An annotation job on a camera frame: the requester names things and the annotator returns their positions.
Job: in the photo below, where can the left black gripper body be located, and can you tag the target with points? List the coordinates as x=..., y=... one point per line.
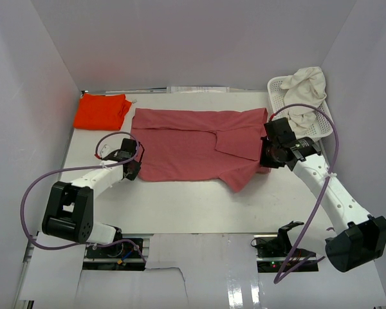
x=136, y=168

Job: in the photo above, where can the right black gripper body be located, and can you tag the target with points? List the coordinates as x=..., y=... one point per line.
x=268, y=158

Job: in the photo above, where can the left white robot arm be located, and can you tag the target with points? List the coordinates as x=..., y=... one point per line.
x=70, y=209

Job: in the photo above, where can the pink t-shirt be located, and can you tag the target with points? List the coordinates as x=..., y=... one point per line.
x=200, y=145

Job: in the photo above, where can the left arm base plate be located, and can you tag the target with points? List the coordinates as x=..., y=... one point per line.
x=121, y=257

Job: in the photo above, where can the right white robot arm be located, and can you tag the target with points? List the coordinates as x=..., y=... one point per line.
x=360, y=237

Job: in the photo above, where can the papers at table back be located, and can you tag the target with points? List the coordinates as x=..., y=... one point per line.
x=197, y=89

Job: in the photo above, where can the folded orange t-shirt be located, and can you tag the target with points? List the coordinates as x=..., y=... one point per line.
x=101, y=112

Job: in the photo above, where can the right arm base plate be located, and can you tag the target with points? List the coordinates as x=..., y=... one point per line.
x=270, y=256

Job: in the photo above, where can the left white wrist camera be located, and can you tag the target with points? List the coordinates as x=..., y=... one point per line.
x=103, y=152

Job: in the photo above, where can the white t-shirt in basket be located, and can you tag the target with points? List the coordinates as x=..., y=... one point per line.
x=306, y=86

